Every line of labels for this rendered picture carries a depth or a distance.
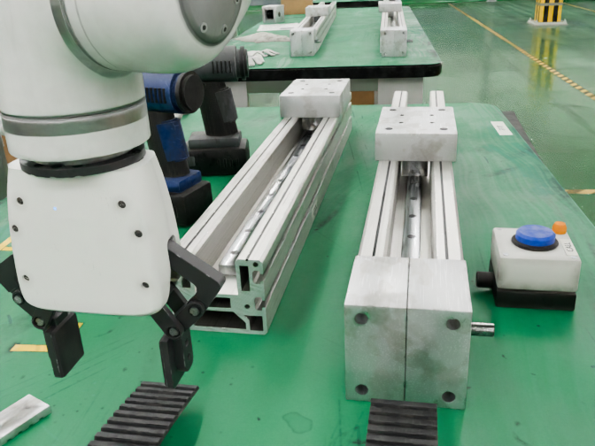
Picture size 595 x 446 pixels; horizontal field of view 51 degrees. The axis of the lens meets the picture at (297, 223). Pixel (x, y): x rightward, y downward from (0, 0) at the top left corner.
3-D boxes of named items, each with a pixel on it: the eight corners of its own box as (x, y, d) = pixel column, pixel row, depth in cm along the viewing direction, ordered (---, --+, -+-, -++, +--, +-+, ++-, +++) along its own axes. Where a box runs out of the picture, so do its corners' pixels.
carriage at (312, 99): (340, 132, 113) (339, 95, 110) (281, 132, 115) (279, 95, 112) (350, 111, 127) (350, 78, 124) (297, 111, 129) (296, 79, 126)
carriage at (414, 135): (454, 180, 86) (457, 133, 84) (374, 179, 89) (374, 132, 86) (451, 148, 101) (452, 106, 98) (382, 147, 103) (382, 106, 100)
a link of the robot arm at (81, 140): (-40, 119, 35) (-27, 170, 36) (106, 119, 33) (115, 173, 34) (43, 88, 42) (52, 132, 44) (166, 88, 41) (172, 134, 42)
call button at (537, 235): (557, 256, 65) (560, 238, 64) (516, 254, 66) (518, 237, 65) (550, 240, 69) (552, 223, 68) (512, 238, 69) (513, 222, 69)
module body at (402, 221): (459, 348, 60) (465, 269, 57) (356, 341, 62) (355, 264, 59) (441, 131, 132) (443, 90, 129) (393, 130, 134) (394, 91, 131)
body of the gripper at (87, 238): (-33, 152, 36) (10, 319, 41) (132, 156, 34) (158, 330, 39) (40, 120, 43) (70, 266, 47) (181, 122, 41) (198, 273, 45)
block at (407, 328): (495, 412, 51) (505, 313, 48) (345, 399, 54) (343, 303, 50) (485, 349, 60) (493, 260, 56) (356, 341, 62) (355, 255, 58)
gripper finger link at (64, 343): (3, 296, 43) (23, 376, 45) (45, 299, 42) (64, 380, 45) (29, 274, 46) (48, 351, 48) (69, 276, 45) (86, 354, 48)
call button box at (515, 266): (575, 311, 65) (583, 257, 62) (478, 306, 67) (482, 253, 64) (560, 276, 72) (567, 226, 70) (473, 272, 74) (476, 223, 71)
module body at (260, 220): (267, 334, 64) (262, 260, 60) (174, 328, 65) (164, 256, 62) (351, 130, 136) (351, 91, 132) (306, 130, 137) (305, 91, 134)
